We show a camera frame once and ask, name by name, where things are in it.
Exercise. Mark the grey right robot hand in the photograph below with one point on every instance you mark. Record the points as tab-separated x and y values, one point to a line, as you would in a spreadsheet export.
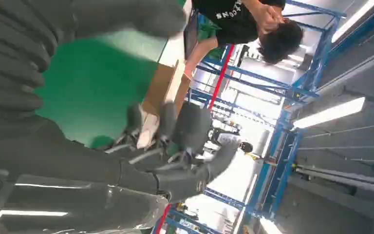
61	161

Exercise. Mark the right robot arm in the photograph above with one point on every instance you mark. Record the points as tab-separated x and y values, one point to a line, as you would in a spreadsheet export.
9	58

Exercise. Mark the open cardboard box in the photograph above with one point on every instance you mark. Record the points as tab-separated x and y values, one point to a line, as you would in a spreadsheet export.
158	90

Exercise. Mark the person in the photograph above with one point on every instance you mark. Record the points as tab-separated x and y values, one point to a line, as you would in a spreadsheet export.
229	139
235	25

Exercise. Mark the red beam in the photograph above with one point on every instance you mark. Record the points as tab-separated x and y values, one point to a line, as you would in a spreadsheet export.
221	77

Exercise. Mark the ceiling light strip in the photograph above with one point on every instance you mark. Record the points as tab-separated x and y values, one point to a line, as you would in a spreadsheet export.
329	113
269	227
351	21

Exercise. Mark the blue steel rack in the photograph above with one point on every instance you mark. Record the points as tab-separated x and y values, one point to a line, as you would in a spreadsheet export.
282	161

